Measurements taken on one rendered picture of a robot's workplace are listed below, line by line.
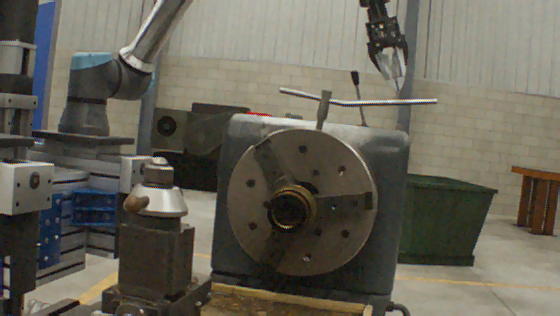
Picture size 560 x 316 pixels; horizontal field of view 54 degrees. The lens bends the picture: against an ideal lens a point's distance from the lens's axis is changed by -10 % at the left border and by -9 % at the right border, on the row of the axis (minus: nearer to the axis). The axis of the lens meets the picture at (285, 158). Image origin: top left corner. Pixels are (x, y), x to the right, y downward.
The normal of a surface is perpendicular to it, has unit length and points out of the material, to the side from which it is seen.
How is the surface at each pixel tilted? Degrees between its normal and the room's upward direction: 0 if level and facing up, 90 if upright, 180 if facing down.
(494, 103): 90
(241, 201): 90
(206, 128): 90
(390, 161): 90
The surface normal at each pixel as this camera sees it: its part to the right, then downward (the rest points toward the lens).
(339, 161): -0.19, 0.04
